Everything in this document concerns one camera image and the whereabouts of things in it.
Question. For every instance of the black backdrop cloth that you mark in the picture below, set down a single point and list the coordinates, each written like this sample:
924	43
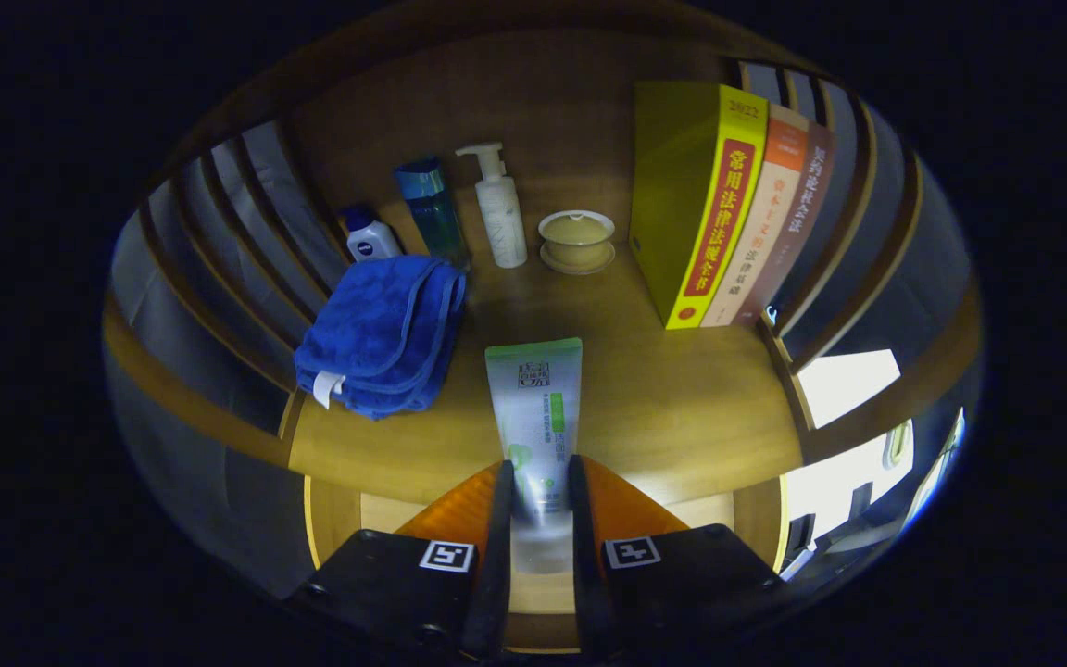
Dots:
219	241

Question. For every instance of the wooden cabinet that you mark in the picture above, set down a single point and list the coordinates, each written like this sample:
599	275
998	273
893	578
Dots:
533	93

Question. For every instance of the white table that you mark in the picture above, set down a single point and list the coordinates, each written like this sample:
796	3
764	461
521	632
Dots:
844	384

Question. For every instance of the orange and white book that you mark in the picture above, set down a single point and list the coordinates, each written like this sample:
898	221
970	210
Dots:
765	222

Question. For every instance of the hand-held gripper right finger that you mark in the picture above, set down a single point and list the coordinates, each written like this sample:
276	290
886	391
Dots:
584	556

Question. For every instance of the beige saucer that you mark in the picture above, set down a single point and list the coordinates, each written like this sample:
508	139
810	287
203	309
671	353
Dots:
580	267

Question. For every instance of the white pump bottle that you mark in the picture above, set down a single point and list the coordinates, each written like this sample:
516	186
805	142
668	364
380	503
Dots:
503	218

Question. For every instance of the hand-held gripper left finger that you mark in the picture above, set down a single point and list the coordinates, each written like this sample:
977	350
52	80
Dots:
496	556

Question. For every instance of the beige lidded tea cup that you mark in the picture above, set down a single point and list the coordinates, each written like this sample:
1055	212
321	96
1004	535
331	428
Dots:
576	236

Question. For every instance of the maroon book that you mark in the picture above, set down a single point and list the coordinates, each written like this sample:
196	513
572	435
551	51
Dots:
802	222

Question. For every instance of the wooden countertop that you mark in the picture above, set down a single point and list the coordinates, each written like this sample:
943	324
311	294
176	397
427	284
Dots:
663	408

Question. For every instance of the blue folded towel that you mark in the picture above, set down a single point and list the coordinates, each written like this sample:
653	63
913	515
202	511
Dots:
385	333

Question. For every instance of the white and green tube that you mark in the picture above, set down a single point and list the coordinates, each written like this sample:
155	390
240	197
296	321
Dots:
533	408

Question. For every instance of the yellow book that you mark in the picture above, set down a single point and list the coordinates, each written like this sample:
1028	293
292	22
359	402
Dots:
682	185

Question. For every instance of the teal bottle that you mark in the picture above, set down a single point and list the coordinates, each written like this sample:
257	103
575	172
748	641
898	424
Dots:
432	213

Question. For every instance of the small white blue-capped bottle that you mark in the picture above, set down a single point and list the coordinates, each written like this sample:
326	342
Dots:
371	241

